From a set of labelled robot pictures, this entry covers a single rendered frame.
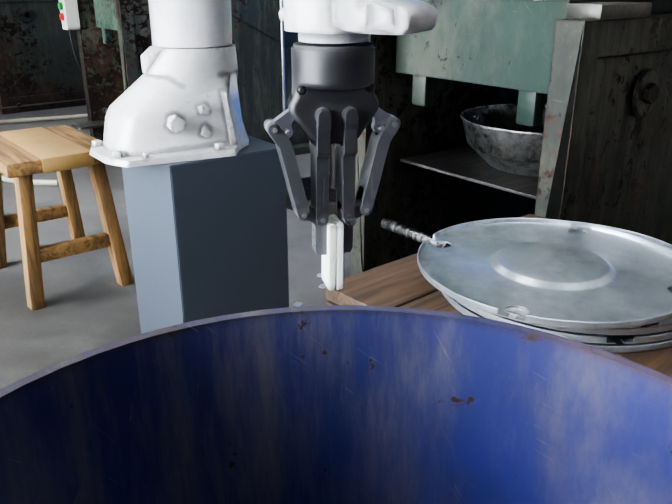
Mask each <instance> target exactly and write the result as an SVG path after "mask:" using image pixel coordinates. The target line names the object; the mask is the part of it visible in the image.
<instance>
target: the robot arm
mask: <svg viewBox="0 0 672 504"><path fill-rule="evenodd" d="M148 1H149V12H150V23H151V34H152V45H153V46H150V47H149V48H148V49H147V50H146V51H145V52H144V53H143V54H142V55H141V65H142V73H144V74H143V75H142V76H141V77H140V78H138V79H137V80H136V81H135V82H134V83H133V84H132V85H131V86H130V87H129V88H128V89H127V90H126V91H125V92H124V93H123V94H122V95H120V96H119V97H118V98H117V99H116V100H115V101H114V102H113V103H112V104H111V105H110V106H109V108H108V111H107V113H106V116H105V125H104V139H103V141H102V140H97V139H96V140H93V141H92V146H91V150H90V153H89V155H91V156H93V157H94V158H96V159H98V160H100V161H101V162H103V163H105V164H109V165H115V166H120V167H125V168H130V167H139V166H148V165H157V164H166V163H175V162H185V161H194V160H203V159H212V158H221V157H230V156H236V155H237V154H238V152H239V151H240V150H241V149H243V148H244V147H246V146H248V145H249V139H248V135H247V132H246V129H245V126H244V123H243V120H242V115H241V108H240V100H239V93H238V86H237V76H238V64H237V55H236V46H235V44H232V1H231V0H148ZM283 7H284V8H281V9H280V11H279V18H280V20H281V21H284V30H285V31H288V32H298V40H299V42H295V43H293V46H291V69H292V91H291V95H290V97H289V99H288V101H287V109H286V110H285V111H284V112H282V113H281V114H280V115H278V116H277V117H276V118H274V119H267V120H265V122H264V128H265V130H266V131H267V133H268V134H269V135H270V137H271V138H272V140H273V141H274V142H275V145H276V149H277V152H278V156H279V160H280V163H281V167H282V171H283V174H284V178H285V182H286V186H287V189H288V193H289V197H290V200H291V204H292V208H293V210H294V212H295V214H296V215H297V216H298V218H299V219H300V220H301V221H309V222H312V247H313V249H314V251H315V252H316V254H317V255H322V280H323V282H324V283H325V285H326V286H327V288H328V289H329V290H335V289H337V290H339V289H342V288H343V255H344V253H346V252H351V250H352V248H353V225H355V224H356V222H357V218H358V217H361V216H363V215H364V216H368V215H370V214H371V212H372V210H373V206H374V202H375V198H376V195H377V191H378V187H379V183H380V179H381V176H382V172H383V168H384V164H385V160H386V156H387V153H388V149H389V145H390V142H391V140H392V139H393V137H394V136H395V134H396V133H397V131H398V129H399V128H400V126H401V121H400V119H399V118H397V117H395V116H393V115H391V114H389V113H386V112H385V111H383V110H382V109H381V108H379V102H378V99H377V97H376V95H375V92H374V79H375V47H374V46H373V43H371V42H368V38H369V34H380V35H406V34H412V33H418V32H425V31H431V30H432V29H433V28H434V27H435V26H436V19H437V9H436V8H435V7H434V6H433V5H430V4H428V3H425V2H423V1H420V0H283ZM371 119H372V123H371V128H372V130H373V131H372V133H371V136H370V139H369V143H368V147H367V151H366V155H365V158H364V162H363V166H362V170H361V174H360V178H359V182H358V186H357V190H356V194H355V162H356V154H357V139H358V138H359V137H360V135H361V134H362V132H363V131H364V129H365V128H366V127H367V125H368V124H369V122H370V121H371ZM293 121H295V123H296V124H297V125H298V127H299V128H300V129H301V131H302V132H303V133H304V135H305V136H306V137H307V138H308V139H309V148H310V176H311V206H309V205H308V202H307V198H306V195H305V191H304V187H303V183H302V179H301V175H300V172H299V168H298V164H297V160H296V156H295V152H294V149H293V146H292V144H291V141H290V140H289V138H290V137H291V136H292V135H293V129H292V123H293ZM332 144H335V147H336V212H337V216H336V215H335V214H332V215H330V216H329V156H330V153H331V145H332Z"/></svg>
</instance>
